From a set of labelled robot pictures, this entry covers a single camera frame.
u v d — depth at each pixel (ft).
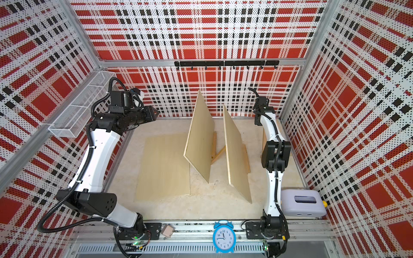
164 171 3.07
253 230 2.41
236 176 3.98
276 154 1.98
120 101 1.70
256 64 2.98
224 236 2.31
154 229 2.42
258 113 2.47
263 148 3.15
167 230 2.39
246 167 2.93
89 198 1.30
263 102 2.65
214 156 3.13
